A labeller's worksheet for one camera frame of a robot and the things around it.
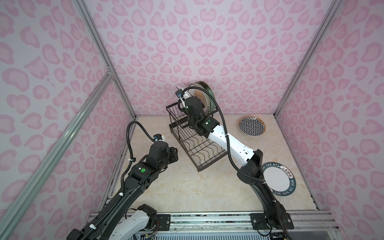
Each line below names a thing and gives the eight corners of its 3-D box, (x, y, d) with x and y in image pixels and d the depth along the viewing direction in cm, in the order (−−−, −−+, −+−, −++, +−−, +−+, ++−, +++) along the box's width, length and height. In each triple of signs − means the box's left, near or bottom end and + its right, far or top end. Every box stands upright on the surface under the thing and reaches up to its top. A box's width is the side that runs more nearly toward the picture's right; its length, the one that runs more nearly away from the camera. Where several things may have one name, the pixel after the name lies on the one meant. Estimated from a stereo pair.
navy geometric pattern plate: (240, 136, 110) (241, 133, 107) (236, 118, 121) (237, 115, 118) (266, 136, 110) (268, 133, 107) (260, 118, 121) (261, 115, 118)
